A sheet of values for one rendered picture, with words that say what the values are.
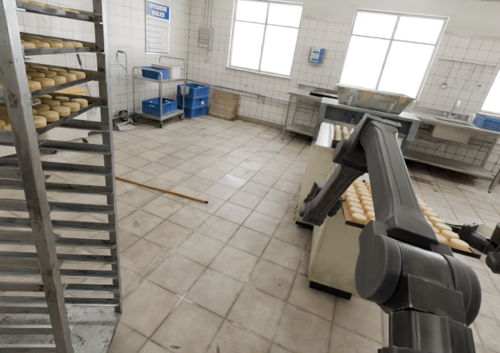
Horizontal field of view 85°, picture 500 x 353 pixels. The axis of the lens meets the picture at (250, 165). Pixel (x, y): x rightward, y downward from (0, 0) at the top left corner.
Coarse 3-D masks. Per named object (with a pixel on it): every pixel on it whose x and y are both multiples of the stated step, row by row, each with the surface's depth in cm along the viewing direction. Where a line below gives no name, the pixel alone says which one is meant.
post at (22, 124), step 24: (0, 0) 48; (0, 24) 49; (0, 48) 51; (0, 72) 53; (24, 72) 55; (24, 96) 56; (24, 120) 56; (24, 144) 58; (24, 168) 60; (48, 216) 68; (48, 240) 69; (48, 264) 71; (48, 288) 74
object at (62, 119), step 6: (96, 102) 96; (84, 108) 88; (90, 108) 92; (72, 114) 81; (78, 114) 84; (60, 120) 75; (66, 120) 78; (48, 126) 70; (54, 126) 72; (36, 132) 65; (42, 132) 68
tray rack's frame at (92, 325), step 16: (0, 320) 130; (16, 320) 131; (32, 320) 132; (48, 320) 133; (80, 320) 135; (96, 320) 136; (112, 320) 137; (0, 336) 123; (16, 336) 124; (32, 336) 125; (48, 336) 126; (80, 336) 128; (96, 336) 129; (112, 336) 131; (80, 352) 122; (96, 352) 123
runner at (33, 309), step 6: (0, 306) 79; (6, 306) 79; (12, 306) 80; (18, 306) 80; (24, 306) 80; (30, 306) 80; (36, 306) 81; (42, 306) 81; (66, 306) 85; (0, 312) 80; (6, 312) 80; (12, 312) 80; (18, 312) 81; (24, 312) 81; (30, 312) 81; (36, 312) 81; (42, 312) 82; (48, 312) 82; (66, 312) 82
